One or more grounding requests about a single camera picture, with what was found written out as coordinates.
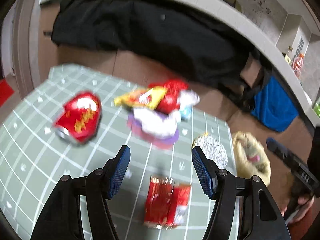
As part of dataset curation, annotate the white tissue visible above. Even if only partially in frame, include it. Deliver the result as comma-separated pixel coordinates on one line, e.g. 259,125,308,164
133,108,181,138

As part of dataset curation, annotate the red snack packet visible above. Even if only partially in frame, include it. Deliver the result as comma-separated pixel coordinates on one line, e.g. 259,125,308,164
144,176,191,229

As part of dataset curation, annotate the red drink can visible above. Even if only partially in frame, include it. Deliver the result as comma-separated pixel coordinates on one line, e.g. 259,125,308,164
53,90,101,145

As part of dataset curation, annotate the yellow snack wrapper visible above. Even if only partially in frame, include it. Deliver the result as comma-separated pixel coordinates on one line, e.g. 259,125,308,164
113,86,167,110

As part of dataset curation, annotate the white blue plastic bag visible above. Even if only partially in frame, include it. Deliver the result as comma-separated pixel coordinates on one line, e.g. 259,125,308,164
178,90,201,120

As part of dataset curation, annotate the red fuzzy sleeve forearm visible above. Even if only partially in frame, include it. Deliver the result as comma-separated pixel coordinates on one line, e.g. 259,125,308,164
288,199,319,240

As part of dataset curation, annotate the right hand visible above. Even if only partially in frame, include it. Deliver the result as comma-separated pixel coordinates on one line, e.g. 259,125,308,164
280,195,315,224

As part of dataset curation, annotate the silver glitter scrubber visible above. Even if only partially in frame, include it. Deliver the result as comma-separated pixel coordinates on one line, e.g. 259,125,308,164
191,132,228,168

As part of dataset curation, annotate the blue towel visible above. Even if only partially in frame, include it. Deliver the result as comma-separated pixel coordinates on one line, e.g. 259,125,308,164
251,76,298,132

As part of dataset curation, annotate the red plastic bag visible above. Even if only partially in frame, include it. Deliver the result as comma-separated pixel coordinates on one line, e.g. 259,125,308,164
148,79,189,115

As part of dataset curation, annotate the green grid tablecloth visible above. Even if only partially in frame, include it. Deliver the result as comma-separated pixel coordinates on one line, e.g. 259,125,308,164
1,64,235,239

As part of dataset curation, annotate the red floor mat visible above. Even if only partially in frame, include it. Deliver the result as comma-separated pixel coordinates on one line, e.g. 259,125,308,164
0,79,14,106

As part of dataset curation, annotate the black jacket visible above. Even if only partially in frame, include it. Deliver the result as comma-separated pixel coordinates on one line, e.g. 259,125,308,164
51,0,261,112

